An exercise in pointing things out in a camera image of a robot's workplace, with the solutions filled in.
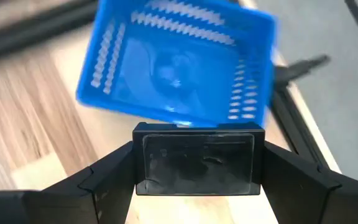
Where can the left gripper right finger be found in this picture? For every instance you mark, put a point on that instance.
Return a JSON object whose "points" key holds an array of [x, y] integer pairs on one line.
{"points": [[306, 199]]}

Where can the black rectangular display module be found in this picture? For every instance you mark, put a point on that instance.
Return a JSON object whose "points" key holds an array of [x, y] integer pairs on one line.
{"points": [[197, 161]]}

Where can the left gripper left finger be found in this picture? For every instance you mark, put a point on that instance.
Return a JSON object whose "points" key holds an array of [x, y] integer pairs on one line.
{"points": [[73, 202]]}

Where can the blue plastic basket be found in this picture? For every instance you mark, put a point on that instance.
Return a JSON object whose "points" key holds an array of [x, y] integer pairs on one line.
{"points": [[172, 71]]}

